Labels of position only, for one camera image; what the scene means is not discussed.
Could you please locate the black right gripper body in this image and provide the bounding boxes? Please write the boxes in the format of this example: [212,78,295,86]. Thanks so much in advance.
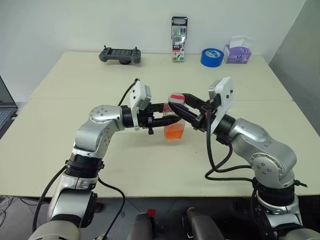
[191,98,218,132]

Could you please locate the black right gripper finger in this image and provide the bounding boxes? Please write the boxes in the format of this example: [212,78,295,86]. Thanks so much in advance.
[184,92,207,109]
[171,102,201,123]

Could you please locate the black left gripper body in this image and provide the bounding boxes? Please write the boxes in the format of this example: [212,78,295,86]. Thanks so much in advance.
[138,101,157,136]

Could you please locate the clear bottle with orange drink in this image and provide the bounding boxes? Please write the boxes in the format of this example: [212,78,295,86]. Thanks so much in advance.
[162,102,186,143]

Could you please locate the red white bottle cap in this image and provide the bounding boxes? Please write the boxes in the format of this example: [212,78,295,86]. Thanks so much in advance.
[168,92,186,105]

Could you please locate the blue tape roll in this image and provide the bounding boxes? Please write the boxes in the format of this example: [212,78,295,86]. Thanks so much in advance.
[200,47,225,68]

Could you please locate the purple tissue box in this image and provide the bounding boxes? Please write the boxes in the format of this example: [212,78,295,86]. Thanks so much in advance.
[223,36,253,64]

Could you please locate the marker pen pack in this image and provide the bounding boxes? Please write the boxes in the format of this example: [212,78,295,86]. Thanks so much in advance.
[171,16,188,63]

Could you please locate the grey handheld game controller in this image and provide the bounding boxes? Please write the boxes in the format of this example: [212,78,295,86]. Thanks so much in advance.
[98,45,142,65]

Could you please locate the grey rounded shape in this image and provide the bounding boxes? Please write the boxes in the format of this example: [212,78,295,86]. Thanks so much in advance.
[127,212,156,240]

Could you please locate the dark grey laptop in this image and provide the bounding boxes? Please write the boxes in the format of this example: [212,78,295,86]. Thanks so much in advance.
[0,74,20,133]

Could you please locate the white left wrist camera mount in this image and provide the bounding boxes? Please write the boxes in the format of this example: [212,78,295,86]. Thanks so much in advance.
[128,80,153,132]

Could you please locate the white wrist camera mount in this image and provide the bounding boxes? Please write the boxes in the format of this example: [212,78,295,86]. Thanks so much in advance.
[208,76,235,136]
[128,80,153,132]

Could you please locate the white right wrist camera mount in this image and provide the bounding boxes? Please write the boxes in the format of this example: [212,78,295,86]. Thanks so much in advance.
[208,76,235,136]

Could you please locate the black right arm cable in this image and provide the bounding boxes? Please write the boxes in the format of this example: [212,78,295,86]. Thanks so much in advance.
[204,107,260,226]

